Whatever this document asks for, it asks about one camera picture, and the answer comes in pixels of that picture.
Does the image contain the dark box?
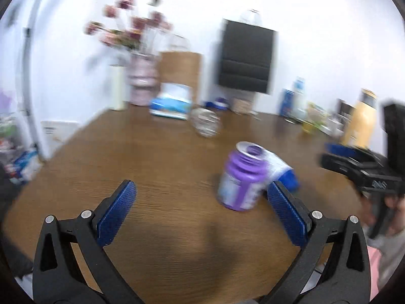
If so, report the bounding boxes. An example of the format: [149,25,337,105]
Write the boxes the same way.
[336,98,357,125]

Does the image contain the orange bottle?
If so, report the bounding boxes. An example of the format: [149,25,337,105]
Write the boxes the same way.
[342,89,378,147]

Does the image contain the tall white bottle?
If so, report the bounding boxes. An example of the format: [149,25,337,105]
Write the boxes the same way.
[109,65,128,111]

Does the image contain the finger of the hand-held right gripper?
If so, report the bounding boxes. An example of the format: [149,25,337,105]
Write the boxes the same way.
[319,153,365,182]
[325,143,375,159]

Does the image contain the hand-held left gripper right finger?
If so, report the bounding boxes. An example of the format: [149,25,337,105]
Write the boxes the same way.
[259,180,372,304]

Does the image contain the black paper bag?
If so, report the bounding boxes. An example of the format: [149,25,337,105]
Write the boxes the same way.
[217,18,278,96]

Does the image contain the clear glass jar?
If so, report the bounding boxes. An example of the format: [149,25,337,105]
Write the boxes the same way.
[191,108,221,138]

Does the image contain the brown paper bag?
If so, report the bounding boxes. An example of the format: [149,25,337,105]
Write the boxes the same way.
[157,51,202,102]

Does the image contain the blue tissue pack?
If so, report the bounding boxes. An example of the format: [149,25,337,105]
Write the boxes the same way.
[150,83,192,120]

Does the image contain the purple and white cup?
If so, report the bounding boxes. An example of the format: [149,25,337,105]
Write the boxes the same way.
[217,141,273,212]

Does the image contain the person's right forearm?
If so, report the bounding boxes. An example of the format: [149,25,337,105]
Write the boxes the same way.
[377,227,405,296]

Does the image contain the white and blue cup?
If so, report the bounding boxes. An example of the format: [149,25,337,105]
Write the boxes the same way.
[262,152,300,194]

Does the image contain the pink artificial flowers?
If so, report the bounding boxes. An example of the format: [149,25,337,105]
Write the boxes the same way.
[84,0,174,52]

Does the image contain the small blue container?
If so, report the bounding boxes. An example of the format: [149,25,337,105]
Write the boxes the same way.
[205,98,230,111]

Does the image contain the beige woven cup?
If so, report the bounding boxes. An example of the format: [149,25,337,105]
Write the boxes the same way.
[230,98,254,115]

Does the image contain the white pole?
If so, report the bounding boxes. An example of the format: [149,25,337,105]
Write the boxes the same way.
[23,0,53,160]

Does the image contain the pink flower vase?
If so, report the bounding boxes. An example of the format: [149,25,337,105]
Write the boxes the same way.
[127,53,159,106]

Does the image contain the yellow green packets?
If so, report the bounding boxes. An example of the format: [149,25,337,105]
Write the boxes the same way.
[301,102,328,134]

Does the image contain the person's right hand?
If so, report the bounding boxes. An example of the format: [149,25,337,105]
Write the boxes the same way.
[361,195,405,237]

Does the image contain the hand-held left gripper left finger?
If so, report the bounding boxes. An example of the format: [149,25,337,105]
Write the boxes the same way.
[33,179,144,304]

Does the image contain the blue carton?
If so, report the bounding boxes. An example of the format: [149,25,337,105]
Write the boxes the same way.
[279,89,295,117]

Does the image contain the pile of colourful packets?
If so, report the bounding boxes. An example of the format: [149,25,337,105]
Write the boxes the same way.
[0,90,43,185]

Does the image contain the pink clothing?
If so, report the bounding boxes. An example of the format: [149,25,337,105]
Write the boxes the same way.
[366,246,383,296]

